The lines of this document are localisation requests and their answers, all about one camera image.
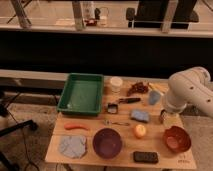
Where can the black office chair base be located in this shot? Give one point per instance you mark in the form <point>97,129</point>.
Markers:
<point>4,112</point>

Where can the metal spoon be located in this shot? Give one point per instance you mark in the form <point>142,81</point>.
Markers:
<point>107,122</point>

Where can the orange carrot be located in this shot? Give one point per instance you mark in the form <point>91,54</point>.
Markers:
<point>76,126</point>

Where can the yellow apple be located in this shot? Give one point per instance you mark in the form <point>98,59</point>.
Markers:
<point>139,131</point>

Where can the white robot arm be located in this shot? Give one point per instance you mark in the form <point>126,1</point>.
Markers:
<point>190,86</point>

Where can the light blue small cloth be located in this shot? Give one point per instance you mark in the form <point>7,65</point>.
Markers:
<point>154,97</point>

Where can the green plastic tray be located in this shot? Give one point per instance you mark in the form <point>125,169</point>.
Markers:
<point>82,95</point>

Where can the black remote control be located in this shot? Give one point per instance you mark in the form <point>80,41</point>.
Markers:
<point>145,157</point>

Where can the blue sponge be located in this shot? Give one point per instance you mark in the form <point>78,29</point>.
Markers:
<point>139,115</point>

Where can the orange-brown bowl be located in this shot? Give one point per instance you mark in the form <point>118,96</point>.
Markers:
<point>177,139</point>

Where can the white paper cup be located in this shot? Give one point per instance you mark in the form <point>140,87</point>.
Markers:
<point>116,84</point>

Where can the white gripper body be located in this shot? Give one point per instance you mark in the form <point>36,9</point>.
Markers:
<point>168,118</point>

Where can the black handled brush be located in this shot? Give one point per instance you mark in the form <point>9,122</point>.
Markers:
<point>128,100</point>

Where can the blue towel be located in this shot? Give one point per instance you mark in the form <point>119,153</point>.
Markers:
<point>74,146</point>

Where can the purple bowl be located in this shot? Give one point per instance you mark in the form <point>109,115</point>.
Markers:
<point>107,143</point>

